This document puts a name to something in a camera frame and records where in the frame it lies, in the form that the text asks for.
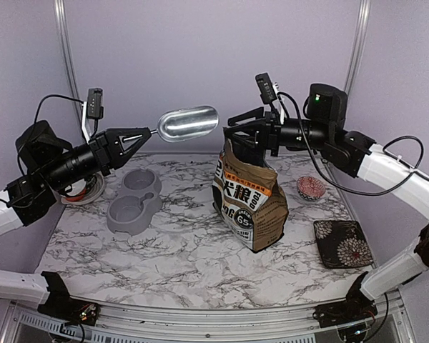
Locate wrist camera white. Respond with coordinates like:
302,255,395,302
255,73,284,124
81,88,104,143

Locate aluminium frame post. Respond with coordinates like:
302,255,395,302
344,0,372,95
53,0,90,140

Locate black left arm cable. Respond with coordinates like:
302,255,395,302
16,94,101,176

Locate white orange bowl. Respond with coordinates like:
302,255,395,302
64,189,87,202

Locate black floral square plate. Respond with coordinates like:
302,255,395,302
313,220,373,269

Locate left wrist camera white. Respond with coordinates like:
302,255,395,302
81,88,104,143

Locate brown dog food bag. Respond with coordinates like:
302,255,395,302
212,137,289,253

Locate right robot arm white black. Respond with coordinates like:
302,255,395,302
224,84,429,327

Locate left aluminium frame post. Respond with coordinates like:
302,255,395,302
53,0,90,140

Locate right aluminium frame post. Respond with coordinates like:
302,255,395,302
344,0,372,95

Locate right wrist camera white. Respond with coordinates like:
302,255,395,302
255,73,284,124

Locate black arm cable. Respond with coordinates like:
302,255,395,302
16,94,101,176
277,91,424,197

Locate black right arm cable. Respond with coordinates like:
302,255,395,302
277,91,424,197

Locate front aluminium rail base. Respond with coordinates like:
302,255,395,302
0,291,415,342

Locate grey double pet bowl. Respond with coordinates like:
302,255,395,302
107,169,162,236

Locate metal food scoop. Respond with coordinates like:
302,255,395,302
123,104,220,143

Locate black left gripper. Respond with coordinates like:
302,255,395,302
42,126,151,191

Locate red patterned small bowl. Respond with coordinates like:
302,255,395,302
297,176,326,202

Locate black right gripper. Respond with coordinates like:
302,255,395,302
226,106,333,156

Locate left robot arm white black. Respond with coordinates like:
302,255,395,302
0,120,152,324

